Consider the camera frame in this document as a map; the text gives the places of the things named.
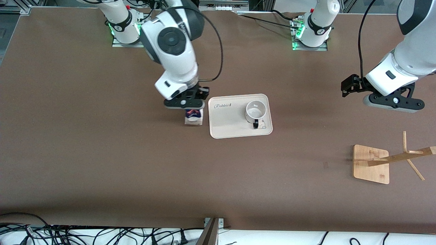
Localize blue white milk carton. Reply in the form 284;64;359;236
184;109;204;127

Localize white cup black handle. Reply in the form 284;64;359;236
245;100;267;129

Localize wooden cup rack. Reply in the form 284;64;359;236
353;131;436;185

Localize cream rabbit print tray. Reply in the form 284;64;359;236
208;94;273;139

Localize brown table cover sheet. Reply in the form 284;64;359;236
0;7;436;235

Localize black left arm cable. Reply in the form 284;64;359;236
357;0;379;79

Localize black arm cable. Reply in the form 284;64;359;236
357;0;379;79
191;7;224;82

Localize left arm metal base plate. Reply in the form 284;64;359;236
292;38;328;52

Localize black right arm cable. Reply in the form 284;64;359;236
191;7;224;82

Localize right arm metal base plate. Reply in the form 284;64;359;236
112;32;145;48

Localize short black base cable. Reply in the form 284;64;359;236
271;10;301;22

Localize grey metal rail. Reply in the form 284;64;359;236
199;0;249;11

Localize long black base cable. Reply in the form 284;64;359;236
238;14;299;30

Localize small metal table bracket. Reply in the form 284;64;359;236
204;217;224;228

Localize dark metal post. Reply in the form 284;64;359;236
196;218;219;245

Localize tangled black floor cables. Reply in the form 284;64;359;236
0;212;205;245

